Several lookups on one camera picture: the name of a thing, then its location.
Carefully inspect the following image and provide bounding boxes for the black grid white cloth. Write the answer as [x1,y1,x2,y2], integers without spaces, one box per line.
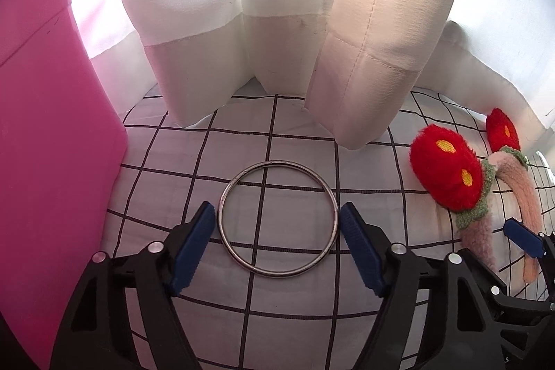
[99,80,555,370]

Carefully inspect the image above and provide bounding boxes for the pink strawberry plush headband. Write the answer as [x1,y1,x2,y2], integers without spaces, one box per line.
[409,108,543,270]

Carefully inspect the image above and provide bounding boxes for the closed silver bangle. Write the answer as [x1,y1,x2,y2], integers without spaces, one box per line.
[216,159,340,279]

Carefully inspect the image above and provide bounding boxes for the white curtain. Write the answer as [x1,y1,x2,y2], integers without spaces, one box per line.
[71,0,554,149]

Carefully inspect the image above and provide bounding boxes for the pink plastic bin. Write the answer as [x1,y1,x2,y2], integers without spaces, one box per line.
[1,0,127,369]

